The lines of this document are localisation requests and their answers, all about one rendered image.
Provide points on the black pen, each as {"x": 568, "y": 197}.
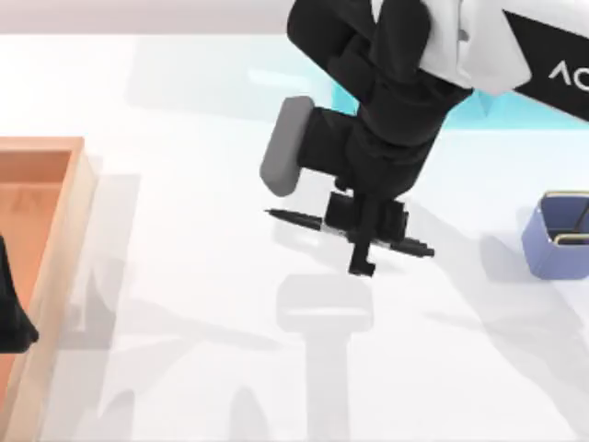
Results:
{"x": 294, "y": 218}

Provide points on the light blue rack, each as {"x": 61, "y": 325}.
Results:
{"x": 465, "y": 115}

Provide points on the blue pen holder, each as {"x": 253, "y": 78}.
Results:
{"x": 547, "y": 248}

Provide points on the salmon shallow box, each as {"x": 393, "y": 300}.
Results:
{"x": 50, "y": 221}

